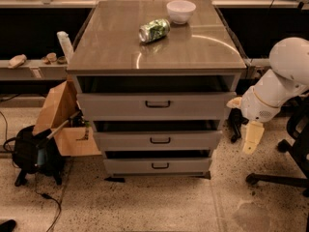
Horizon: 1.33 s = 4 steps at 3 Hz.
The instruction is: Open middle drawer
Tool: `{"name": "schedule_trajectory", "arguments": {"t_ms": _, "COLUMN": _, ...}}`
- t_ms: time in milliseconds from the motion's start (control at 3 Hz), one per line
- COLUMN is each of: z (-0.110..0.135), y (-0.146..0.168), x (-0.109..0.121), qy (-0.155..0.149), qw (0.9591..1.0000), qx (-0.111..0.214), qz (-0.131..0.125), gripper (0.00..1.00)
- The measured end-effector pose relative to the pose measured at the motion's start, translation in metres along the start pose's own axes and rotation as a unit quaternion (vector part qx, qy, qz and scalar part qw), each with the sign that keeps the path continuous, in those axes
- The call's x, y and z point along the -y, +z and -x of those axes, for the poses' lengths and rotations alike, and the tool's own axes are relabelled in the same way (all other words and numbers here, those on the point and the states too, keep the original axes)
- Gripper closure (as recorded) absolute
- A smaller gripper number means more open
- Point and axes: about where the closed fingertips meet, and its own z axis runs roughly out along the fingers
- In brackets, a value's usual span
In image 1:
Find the black stand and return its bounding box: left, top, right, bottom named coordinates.
left=227, top=80, right=255, bottom=144

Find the grey bottom drawer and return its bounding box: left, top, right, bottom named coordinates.
left=103, top=158, right=211, bottom=176

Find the small round brown object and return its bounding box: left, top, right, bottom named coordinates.
left=46, top=52, right=57, bottom=63

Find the white plastic bottle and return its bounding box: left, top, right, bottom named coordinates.
left=57, top=31, right=73, bottom=63

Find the black bag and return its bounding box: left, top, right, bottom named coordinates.
left=13, top=126, right=65, bottom=187

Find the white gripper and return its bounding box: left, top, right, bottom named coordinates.
left=227, top=88, right=280, bottom=155

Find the grey drawer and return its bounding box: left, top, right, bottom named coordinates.
left=77, top=92, right=236, bottom=121
left=94, top=130, right=222, bottom=152
left=103, top=158, right=211, bottom=176

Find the beige stone object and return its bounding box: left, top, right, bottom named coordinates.
left=9, top=54, right=27, bottom=69

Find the black floor cable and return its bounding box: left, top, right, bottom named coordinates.
left=34, top=172, right=63, bottom=232

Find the grey drawer cabinet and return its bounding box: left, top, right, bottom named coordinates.
left=66, top=0, right=247, bottom=181

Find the grey top drawer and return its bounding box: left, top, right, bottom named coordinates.
left=77, top=92, right=236, bottom=121

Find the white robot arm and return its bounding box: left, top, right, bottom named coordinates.
left=227, top=37, right=309, bottom=154

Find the green soda can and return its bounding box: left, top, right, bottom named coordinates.
left=139, top=18, right=170, bottom=44

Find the white bowl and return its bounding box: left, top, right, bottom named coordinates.
left=166, top=0, right=196, bottom=24

